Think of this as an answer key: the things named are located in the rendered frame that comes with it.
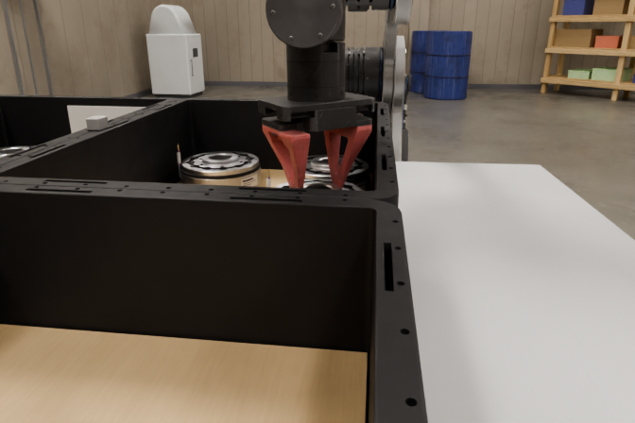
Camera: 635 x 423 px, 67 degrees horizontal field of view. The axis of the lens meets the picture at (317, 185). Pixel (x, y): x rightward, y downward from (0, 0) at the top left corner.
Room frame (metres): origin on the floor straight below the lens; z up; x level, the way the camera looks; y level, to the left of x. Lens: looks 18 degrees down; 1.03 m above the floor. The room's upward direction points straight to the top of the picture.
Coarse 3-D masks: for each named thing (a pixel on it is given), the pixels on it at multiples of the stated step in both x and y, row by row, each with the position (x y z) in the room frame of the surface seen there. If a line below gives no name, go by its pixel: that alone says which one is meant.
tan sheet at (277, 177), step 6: (264, 174) 0.65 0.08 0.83; (270, 174) 0.65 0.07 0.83; (276, 174) 0.65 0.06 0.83; (282, 174) 0.65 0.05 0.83; (372, 174) 0.65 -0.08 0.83; (264, 180) 0.62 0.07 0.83; (276, 180) 0.62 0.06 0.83; (282, 180) 0.62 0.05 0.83; (372, 180) 0.62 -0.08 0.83; (258, 186) 0.60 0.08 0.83; (264, 186) 0.60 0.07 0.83; (276, 186) 0.60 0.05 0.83; (372, 186) 0.60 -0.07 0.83
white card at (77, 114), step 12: (72, 108) 0.71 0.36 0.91; (84, 108) 0.71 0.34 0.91; (96, 108) 0.71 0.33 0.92; (108, 108) 0.70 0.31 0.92; (120, 108) 0.70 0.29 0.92; (132, 108) 0.70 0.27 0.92; (72, 120) 0.71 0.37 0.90; (84, 120) 0.71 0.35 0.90; (108, 120) 0.70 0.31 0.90; (72, 132) 0.71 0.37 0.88
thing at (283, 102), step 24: (288, 48) 0.47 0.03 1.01; (312, 48) 0.45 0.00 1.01; (336, 48) 0.46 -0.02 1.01; (288, 72) 0.47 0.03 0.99; (312, 72) 0.45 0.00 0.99; (336, 72) 0.46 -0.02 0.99; (288, 96) 0.47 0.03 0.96; (312, 96) 0.45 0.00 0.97; (336, 96) 0.46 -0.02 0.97; (360, 96) 0.49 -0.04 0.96; (288, 120) 0.43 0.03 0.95
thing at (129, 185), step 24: (144, 120) 0.55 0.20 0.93; (384, 120) 0.53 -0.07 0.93; (72, 144) 0.42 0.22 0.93; (384, 144) 0.41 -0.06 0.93; (0, 168) 0.34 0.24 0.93; (24, 168) 0.35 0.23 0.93; (384, 168) 0.39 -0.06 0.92; (216, 192) 0.29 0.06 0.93; (240, 192) 0.29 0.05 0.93; (264, 192) 0.29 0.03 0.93; (288, 192) 0.29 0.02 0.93; (312, 192) 0.29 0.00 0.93; (336, 192) 0.29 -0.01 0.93; (360, 192) 0.29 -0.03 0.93; (384, 192) 0.29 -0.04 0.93
